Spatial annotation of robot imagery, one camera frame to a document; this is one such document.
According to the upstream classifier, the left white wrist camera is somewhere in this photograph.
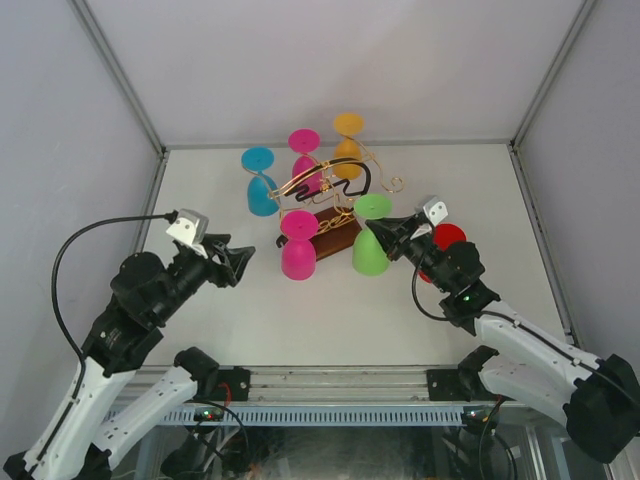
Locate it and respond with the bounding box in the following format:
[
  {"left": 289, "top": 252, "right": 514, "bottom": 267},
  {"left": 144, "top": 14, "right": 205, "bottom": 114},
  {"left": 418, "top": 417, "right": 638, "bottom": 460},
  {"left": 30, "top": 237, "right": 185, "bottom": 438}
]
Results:
[{"left": 166, "top": 209, "right": 209, "bottom": 258}]

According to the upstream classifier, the black camera cable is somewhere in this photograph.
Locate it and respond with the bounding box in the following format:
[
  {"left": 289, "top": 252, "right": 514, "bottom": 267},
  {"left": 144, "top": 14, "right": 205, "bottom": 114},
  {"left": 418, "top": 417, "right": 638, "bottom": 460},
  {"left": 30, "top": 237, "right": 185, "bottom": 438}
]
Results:
[
  {"left": 51, "top": 211, "right": 180, "bottom": 401},
  {"left": 410, "top": 249, "right": 631, "bottom": 391}
]

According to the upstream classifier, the green plastic wine glass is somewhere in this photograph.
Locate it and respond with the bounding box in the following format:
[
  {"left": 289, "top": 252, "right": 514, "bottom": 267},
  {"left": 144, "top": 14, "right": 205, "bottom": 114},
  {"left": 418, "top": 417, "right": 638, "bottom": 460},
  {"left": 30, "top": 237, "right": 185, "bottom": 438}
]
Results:
[{"left": 352, "top": 194, "right": 392, "bottom": 276}]

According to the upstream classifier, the grey slotted cable duct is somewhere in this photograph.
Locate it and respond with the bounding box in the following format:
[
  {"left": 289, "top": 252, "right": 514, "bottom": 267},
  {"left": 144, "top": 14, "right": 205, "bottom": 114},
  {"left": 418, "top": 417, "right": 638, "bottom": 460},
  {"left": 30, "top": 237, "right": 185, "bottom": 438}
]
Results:
[{"left": 156, "top": 404, "right": 465, "bottom": 427}]

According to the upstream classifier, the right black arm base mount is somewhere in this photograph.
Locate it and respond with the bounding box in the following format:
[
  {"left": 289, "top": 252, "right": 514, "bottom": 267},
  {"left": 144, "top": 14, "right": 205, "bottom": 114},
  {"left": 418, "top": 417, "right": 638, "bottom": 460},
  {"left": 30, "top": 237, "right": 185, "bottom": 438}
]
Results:
[{"left": 426, "top": 368, "right": 467, "bottom": 402}]

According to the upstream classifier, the left black camera cable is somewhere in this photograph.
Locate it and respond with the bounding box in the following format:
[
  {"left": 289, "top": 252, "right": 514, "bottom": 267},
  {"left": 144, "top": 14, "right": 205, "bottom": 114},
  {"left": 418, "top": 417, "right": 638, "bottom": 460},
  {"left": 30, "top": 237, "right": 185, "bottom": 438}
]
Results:
[{"left": 51, "top": 211, "right": 180, "bottom": 401}]

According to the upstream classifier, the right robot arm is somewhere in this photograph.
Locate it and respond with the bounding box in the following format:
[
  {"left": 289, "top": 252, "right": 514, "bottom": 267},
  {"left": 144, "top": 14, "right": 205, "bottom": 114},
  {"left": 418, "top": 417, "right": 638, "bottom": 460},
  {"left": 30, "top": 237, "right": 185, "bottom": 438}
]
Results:
[{"left": 366, "top": 214, "right": 639, "bottom": 464}]

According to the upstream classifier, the pink plastic wine glass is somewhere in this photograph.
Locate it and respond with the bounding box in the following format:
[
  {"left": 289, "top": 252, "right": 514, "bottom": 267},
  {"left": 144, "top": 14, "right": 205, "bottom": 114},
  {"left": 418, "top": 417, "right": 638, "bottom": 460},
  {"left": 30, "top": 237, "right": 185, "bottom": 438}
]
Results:
[
  {"left": 281, "top": 210, "right": 319, "bottom": 281},
  {"left": 288, "top": 128, "right": 322, "bottom": 192}
]

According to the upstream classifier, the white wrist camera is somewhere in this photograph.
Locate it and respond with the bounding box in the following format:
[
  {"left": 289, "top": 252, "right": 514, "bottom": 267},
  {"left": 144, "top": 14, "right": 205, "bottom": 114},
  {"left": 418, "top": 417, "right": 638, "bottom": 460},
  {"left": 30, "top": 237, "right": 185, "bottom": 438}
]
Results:
[
  {"left": 410, "top": 195, "right": 448, "bottom": 240},
  {"left": 166, "top": 209, "right": 209, "bottom": 258}
]

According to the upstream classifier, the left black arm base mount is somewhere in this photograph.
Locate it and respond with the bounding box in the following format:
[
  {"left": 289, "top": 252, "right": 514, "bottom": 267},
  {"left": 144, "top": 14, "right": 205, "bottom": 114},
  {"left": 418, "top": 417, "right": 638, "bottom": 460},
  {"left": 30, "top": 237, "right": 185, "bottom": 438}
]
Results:
[{"left": 212, "top": 367, "right": 251, "bottom": 403}]

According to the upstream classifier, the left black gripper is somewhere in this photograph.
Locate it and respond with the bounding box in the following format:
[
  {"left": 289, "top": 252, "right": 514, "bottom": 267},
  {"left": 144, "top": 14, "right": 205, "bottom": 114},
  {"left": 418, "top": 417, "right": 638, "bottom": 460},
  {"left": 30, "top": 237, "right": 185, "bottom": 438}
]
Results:
[{"left": 152, "top": 232, "right": 256, "bottom": 322}]

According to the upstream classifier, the red plastic wine glass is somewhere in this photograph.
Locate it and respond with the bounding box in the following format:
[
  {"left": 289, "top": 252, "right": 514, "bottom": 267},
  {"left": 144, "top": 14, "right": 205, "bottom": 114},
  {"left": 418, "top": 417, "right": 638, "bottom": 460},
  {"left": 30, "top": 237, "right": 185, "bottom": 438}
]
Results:
[{"left": 419, "top": 223, "right": 467, "bottom": 283}]

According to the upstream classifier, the gold wire wine glass rack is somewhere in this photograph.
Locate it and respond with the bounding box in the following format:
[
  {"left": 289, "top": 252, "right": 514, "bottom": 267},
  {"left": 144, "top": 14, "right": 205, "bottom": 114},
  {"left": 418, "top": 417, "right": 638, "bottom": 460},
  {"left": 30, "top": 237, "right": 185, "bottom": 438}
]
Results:
[{"left": 271, "top": 139, "right": 405, "bottom": 260}]

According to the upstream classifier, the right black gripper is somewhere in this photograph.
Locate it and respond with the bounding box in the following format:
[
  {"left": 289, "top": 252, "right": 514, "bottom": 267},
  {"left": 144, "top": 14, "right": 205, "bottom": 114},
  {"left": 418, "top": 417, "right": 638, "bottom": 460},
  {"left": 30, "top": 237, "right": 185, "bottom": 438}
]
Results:
[{"left": 368, "top": 213, "right": 452, "bottom": 293}]

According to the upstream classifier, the blue plastic wine glass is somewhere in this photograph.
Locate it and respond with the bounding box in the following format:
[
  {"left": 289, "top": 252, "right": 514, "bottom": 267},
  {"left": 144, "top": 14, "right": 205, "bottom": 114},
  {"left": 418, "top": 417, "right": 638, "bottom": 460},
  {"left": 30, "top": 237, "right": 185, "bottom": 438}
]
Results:
[{"left": 241, "top": 147, "right": 279, "bottom": 217}]

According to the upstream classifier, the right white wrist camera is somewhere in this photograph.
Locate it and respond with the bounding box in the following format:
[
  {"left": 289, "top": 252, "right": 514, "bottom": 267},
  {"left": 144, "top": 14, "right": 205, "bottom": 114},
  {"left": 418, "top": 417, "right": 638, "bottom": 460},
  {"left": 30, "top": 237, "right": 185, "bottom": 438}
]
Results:
[{"left": 410, "top": 195, "right": 448, "bottom": 240}]

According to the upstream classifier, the right black camera cable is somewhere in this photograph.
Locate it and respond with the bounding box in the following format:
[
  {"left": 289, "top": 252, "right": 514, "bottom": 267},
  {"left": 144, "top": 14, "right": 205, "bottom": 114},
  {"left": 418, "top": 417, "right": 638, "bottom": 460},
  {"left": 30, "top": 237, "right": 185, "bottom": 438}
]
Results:
[{"left": 410, "top": 249, "right": 631, "bottom": 391}]

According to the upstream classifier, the orange plastic wine glass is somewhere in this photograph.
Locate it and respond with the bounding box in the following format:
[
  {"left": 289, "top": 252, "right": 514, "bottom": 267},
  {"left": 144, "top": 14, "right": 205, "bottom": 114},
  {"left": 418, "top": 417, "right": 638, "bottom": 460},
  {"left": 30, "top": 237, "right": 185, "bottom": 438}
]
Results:
[{"left": 333, "top": 112, "right": 364, "bottom": 180}]

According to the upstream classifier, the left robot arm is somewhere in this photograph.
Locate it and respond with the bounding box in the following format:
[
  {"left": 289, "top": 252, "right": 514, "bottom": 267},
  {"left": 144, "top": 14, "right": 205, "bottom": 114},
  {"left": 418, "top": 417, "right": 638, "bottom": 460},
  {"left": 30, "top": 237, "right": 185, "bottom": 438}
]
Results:
[{"left": 3, "top": 234, "right": 255, "bottom": 479}]

